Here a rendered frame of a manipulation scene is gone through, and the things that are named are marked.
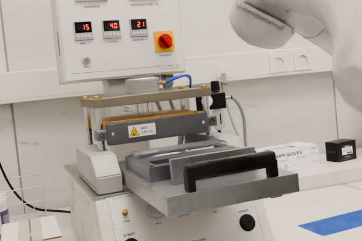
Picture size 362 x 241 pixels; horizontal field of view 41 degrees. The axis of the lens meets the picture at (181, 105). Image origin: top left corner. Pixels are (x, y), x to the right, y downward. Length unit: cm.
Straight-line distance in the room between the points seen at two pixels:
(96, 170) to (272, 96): 105
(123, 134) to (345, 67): 67
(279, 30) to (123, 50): 64
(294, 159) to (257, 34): 101
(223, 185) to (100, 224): 29
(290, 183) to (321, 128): 120
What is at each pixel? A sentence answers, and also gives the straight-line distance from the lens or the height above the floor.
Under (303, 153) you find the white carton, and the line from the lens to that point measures 170.
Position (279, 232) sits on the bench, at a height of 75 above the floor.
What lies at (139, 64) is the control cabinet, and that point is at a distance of 128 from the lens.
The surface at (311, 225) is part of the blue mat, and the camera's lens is 125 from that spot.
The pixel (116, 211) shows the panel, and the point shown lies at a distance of 94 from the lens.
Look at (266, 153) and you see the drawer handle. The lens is 76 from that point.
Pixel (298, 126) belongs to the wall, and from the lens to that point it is 192.
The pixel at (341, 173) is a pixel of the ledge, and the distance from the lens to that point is 165.
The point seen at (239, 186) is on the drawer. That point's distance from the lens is 74.
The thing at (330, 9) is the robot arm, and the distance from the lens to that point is 49.
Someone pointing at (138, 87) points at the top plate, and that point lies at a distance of 111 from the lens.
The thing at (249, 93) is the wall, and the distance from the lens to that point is 182.
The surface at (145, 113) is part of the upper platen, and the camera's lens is 113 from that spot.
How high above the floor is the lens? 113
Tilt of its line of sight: 3 degrees down
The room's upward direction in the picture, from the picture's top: 6 degrees counter-clockwise
